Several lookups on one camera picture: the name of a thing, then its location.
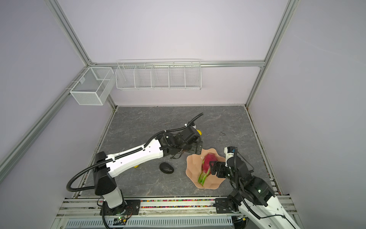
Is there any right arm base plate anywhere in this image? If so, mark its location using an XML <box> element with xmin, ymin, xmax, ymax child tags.
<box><xmin>213</xmin><ymin>197</ymin><xmax>241</xmax><ymax>214</ymax></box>

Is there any pink fake dragon fruit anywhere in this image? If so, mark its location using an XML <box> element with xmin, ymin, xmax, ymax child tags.
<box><xmin>198</xmin><ymin>153</ymin><xmax>217</xmax><ymax>186</ymax></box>

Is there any dark fake avocado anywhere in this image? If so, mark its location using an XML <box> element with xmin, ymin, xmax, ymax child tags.
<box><xmin>159</xmin><ymin>162</ymin><xmax>174</xmax><ymax>174</ymax></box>

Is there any white ventilation grille strip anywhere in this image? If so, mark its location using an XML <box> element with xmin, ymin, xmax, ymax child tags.
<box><xmin>64</xmin><ymin>216</ymin><xmax>234</xmax><ymax>229</ymax></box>

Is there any white mesh box basket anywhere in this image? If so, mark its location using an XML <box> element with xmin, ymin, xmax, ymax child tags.
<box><xmin>70</xmin><ymin>67</ymin><xmax>116</xmax><ymax>106</ymax></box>

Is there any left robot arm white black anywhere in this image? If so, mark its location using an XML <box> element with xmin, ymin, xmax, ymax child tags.
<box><xmin>66</xmin><ymin>113</ymin><xmax>203</xmax><ymax>209</ymax></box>

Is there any long white wire basket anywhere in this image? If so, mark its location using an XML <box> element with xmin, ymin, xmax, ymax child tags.
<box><xmin>115</xmin><ymin>59</ymin><xmax>202</xmax><ymax>90</ymax></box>

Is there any peach wavy fruit bowl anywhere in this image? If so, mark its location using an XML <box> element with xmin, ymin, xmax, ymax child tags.
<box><xmin>186</xmin><ymin>148</ymin><xmax>226</xmax><ymax>189</ymax></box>

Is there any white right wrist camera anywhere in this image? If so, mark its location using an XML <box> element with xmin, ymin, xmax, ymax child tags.
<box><xmin>224</xmin><ymin>147</ymin><xmax>238</xmax><ymax>167</ymax></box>

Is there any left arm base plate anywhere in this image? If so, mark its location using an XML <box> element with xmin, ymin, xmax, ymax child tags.
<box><xmin>100</xmin><ymin>199</ymin><xmax>141</xmax><ymax>216</ymax></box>

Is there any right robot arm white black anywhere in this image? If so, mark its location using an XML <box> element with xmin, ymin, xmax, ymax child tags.
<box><xmin>210</xmin><ymin>158</ymin><xmax>300</xmax><ymax>229</ymax></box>

